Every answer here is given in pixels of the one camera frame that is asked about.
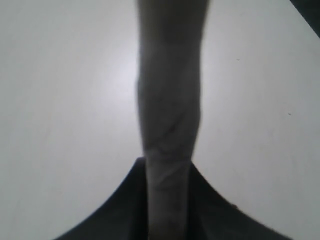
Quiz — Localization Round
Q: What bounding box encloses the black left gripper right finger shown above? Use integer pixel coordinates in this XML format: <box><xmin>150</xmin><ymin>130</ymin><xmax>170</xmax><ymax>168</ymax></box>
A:
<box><xmin>186</xmin><ymin>165</ymin><xmax>290</xmax><ymax>240</ymax></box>

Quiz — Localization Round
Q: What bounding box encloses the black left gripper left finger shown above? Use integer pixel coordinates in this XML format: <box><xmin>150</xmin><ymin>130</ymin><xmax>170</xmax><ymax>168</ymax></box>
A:
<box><xmin>57</xmin><ymin>157</ymin><xmax>148</xmax><ymax>240</ymax></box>

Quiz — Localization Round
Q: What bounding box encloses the wooden paint brush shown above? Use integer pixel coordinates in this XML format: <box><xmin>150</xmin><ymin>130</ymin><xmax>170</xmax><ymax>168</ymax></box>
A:
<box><xmin>137</xmin><ymin>0</ymin><xmax>209</xmax><ymax>240</ymax></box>

